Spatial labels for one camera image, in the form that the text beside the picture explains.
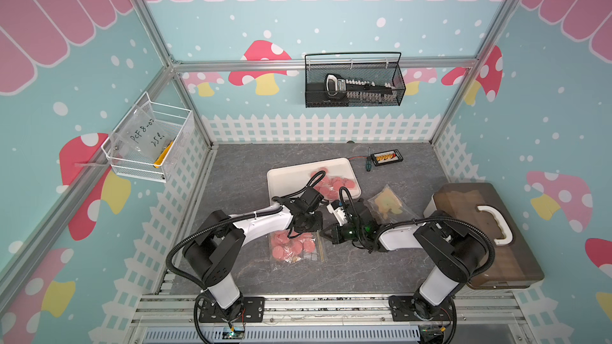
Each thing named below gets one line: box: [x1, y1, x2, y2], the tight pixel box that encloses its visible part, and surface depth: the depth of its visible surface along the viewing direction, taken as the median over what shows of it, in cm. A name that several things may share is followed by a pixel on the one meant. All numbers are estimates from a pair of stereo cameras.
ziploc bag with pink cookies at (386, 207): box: [363, 183, 420, 226], surface depth 98 cm
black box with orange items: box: [370, 148, 405, 167], surface depth 115 cm
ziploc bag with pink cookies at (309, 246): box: [269, 229, 326, 264], surface depth 87 cm
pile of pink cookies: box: [310, 167, 356, 200], surface depth 104 cm
